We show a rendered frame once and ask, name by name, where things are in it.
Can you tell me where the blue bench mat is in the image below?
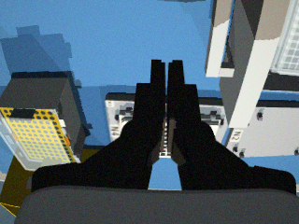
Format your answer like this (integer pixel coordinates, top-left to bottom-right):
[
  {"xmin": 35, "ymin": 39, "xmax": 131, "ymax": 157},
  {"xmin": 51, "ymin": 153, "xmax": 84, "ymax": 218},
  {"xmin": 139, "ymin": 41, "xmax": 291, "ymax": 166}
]
[{"xmin": 0, "ymin": 0, "xmax": 221, "ymax": 150}]

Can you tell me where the yellow open-top bin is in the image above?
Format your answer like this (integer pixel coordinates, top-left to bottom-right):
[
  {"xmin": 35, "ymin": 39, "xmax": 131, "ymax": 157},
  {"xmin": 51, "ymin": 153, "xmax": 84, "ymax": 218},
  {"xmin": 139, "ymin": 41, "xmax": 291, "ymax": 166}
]
[{"xmin": 0, "ymin": 149, "xmax": 98, "ymax": 216}]

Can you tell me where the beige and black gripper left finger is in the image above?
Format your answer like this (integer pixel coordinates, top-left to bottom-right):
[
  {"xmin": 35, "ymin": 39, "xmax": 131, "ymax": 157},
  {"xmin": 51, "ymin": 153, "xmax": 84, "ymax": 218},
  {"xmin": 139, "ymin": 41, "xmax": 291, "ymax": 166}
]
[{"xmin": 31, "ymin": 60, "xmax": 165, "ymax": 192}]

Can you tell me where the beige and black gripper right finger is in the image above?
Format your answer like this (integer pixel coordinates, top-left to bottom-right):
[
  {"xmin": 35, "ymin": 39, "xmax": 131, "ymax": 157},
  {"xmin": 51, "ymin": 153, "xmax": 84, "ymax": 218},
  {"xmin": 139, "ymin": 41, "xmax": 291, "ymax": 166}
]
[{"xmin": 166, "ymin": 60, "xmax": 296, "ymax": 195}]

